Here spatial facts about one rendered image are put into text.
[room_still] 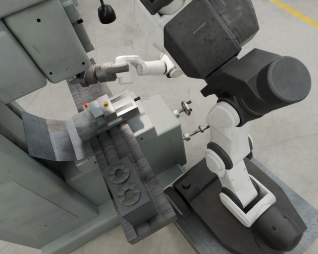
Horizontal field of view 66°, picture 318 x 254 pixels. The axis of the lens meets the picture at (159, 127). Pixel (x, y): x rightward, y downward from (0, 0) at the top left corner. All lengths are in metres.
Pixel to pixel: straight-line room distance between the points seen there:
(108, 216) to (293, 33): 2.80
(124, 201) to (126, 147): 0.41
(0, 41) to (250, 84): 0.77
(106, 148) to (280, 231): 0.91
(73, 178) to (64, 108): 1.52
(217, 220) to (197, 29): 1.04
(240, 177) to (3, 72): 1.07
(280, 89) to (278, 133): 1.81
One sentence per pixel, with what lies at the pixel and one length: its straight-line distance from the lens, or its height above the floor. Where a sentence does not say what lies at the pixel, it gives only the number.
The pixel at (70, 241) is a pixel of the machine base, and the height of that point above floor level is 0.19.
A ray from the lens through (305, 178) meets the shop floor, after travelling 2.27.
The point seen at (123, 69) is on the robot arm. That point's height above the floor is 1.28.
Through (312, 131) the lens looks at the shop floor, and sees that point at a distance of 2.51.
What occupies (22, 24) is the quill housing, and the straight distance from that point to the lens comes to 0.97.
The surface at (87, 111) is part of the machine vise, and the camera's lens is 1.37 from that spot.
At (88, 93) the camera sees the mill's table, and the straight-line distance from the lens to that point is 1.62.
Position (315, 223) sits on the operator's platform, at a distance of 1.73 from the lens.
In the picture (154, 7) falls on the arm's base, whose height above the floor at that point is 1.67.
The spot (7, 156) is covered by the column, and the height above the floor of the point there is 1.20.
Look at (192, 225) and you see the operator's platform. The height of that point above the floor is 0.40.
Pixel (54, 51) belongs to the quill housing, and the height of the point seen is 1.46.
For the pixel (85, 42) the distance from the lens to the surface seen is 1.12.
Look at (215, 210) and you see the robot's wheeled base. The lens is 1.46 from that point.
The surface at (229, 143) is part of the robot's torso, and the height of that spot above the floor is 1.16.
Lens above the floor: 1.98
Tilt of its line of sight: 55 degrees down
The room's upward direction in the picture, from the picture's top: 17 degrees counter-clockwise
